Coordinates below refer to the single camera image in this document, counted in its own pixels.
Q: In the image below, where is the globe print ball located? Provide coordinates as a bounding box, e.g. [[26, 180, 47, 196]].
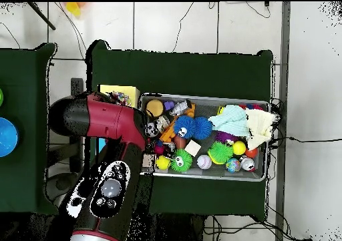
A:
[[224, 158, 242, 174]]

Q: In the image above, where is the black chair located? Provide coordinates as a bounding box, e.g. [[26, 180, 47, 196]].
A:
[[47, 77, 86, 202]]

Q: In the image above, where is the large light green spiky ball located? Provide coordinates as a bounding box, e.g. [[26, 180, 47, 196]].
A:
[[208, 141, 234, 165]]

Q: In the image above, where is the blue spiky ball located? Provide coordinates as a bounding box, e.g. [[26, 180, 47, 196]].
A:
[[192, 117, 214, 140], [173, 115, 196, 139]]

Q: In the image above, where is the peach orange ball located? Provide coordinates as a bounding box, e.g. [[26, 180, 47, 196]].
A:
[[146, 99, 164, 119]]

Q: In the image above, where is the white toy baseball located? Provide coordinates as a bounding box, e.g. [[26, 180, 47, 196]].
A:
[[196, 154, 213, 170]]

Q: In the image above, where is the black white toy soccer ball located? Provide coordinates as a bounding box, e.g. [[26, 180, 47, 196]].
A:
[[145, 122, 160, 138]]

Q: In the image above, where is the cream yellow cloth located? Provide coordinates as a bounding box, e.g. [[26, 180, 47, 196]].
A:
[[245, 109, 280, 151]]

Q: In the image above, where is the black rod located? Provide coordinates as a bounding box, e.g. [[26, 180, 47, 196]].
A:
[[26, 2, 57, 31]]

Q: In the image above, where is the shallow clear mesh bin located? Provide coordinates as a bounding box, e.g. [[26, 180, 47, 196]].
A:
[[140, 93, 270, 183]]

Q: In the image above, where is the brown toy football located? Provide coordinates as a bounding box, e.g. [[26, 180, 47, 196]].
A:
[[174, 136, 188, 150]]

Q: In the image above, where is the wooden box with three holes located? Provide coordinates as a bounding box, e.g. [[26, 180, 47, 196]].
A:
[[95, 84, 142, 156]]

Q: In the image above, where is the mint green cloth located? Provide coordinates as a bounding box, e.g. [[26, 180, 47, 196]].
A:
[[208, 104, 251, 138]]

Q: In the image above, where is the green cloth side table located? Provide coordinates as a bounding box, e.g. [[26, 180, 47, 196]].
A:
[[0, 42, 59, 215]]

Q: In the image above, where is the orange red ball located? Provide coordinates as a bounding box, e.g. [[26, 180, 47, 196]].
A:
[[244, 147, 259, 159]]

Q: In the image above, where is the blue round disc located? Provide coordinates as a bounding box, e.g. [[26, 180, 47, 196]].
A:
[[0, 117, 19, 158]]

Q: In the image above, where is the yellow ball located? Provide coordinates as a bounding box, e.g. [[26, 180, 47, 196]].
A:
[[232, 140, 247, 156], [156, 156, 172, 171]]

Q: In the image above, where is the grey metal beam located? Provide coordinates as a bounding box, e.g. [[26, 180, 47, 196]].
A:
[[274, 1, 292, 241]]

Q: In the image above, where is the yellow floor object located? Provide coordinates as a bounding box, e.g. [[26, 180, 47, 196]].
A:
[[65, 2, 83, 17]]

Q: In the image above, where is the orange plastic toy brick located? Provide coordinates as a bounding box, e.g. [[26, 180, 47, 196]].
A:
[[159, 120, 178, 144]]

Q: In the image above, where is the black cable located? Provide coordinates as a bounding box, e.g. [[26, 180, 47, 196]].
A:
[[269, 97, 342, 150], [172, 1, 196, 53]]

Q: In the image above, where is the multicolour print cloth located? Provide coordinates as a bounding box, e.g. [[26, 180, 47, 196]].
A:
[[109, 91, 132, 107]]

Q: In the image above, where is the small wooden cube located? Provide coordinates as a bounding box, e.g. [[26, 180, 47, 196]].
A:
[[184, 140, 202, 157]]

